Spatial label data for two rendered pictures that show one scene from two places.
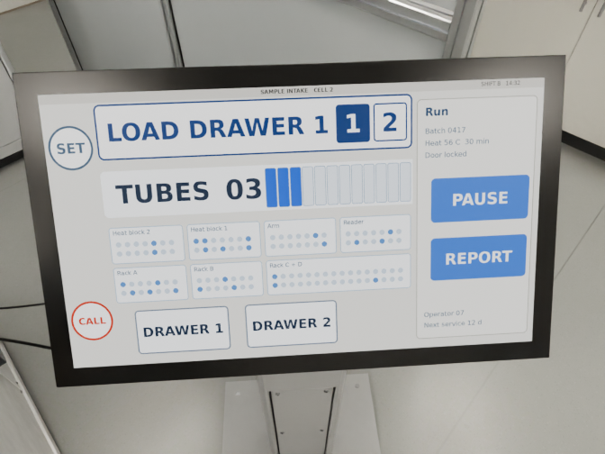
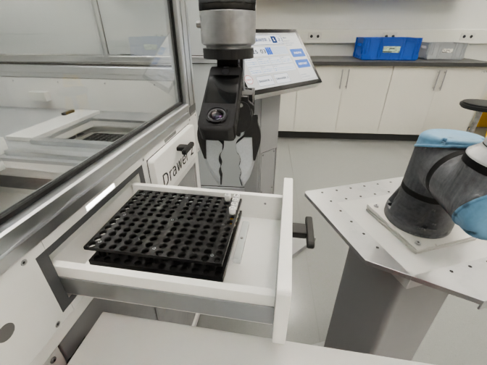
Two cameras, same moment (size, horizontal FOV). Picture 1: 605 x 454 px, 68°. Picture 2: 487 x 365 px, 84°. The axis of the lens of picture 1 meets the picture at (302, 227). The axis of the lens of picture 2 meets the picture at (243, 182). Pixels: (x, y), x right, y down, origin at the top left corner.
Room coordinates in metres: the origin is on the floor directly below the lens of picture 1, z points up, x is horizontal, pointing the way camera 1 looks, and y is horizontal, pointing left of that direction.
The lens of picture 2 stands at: (-0.70, 0.96, 1.20)
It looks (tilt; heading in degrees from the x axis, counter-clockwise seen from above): 29 degrees down; 322
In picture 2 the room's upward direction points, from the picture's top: straight up
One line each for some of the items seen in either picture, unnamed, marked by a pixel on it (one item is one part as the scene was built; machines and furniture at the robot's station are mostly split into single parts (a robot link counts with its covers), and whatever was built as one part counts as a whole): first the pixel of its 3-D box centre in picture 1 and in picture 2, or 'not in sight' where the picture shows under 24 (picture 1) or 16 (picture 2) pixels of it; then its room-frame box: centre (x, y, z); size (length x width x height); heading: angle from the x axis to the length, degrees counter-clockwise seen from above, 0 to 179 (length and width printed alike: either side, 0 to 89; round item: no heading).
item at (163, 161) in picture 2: not in sight; (176, 157); (-0.01, 0.67, 0.87); 0.29 x 0.02 x 0.11; 133
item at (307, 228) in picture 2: not in sight; (302, 230); (-0.48, 0.67, 0.91); 0.07 x 0.04 x 0.01; 133
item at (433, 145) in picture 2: not in sight; (443, 161); (-0.54, 0.28, 0.95); 0.13 x 0.12 x 0.14; 138
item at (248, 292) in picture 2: not in sight; (170, 235); (-0.31, 0.82, 0.86); 0.40 x 0.26 x 0.06; 43
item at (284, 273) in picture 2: not in sight; (284, 243); (-0.46, 0.68, 0.87); 0.29 x 0.02 x 0.11; 133
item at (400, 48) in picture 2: not in sight; (385, 48); (1.02, -2.45, 1.01); 0.61 x 0.41 x 0.22; 47
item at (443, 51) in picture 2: not in sight; (440, 50); (0.63, -2.98, 0.99); 0.40 x 0.31 x 0.17; 47
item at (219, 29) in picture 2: not in sight; (225, 31); (-0.35, 0.72, 1.19); 0.08 x 0.08 x 0.05
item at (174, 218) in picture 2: not in sight; (175, 233); (-0.31, 0.82, 0.87); 0.22 x 0.18 x 0.06; 43
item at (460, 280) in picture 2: not in sight; (414, 239); (-0.54, 0.25, 0.70); 0.45 x 0.44 x 0.12; 67
